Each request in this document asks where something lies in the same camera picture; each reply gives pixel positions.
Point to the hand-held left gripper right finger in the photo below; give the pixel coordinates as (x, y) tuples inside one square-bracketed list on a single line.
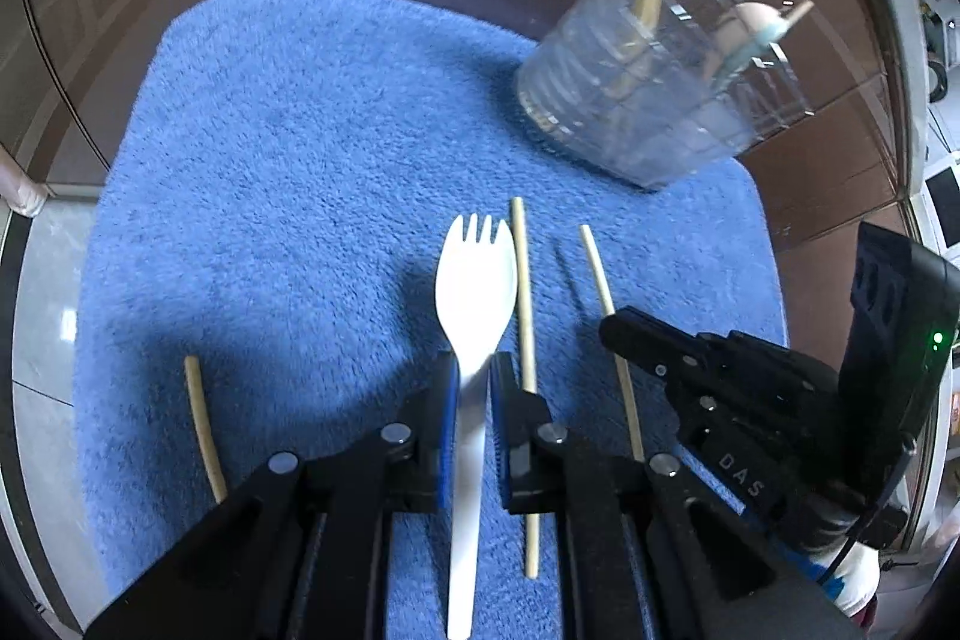
[(499, 430)]

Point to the clear plastic cup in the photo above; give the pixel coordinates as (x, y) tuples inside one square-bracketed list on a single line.
[(645, 100)]

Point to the light blue plastic spoon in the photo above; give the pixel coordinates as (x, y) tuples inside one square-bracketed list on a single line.
[(754, 48)]

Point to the white microwave oven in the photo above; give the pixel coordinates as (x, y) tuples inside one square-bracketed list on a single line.
[(943, 201)]

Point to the person's right forearm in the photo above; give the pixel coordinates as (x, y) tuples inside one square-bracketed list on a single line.
[(847, 584)]

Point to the white plastic spork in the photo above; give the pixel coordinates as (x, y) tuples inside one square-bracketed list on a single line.
[(476, 287)]

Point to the pale wrapped pole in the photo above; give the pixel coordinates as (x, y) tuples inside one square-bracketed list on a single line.
[(21, 190)]

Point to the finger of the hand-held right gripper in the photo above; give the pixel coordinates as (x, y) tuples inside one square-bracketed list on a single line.
[(637, 336), (772, 377)]

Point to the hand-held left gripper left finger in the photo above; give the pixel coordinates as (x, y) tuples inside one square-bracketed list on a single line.
[(448, 430)]

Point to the blue terry towel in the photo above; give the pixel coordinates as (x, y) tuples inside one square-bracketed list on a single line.
[(315, 175)]

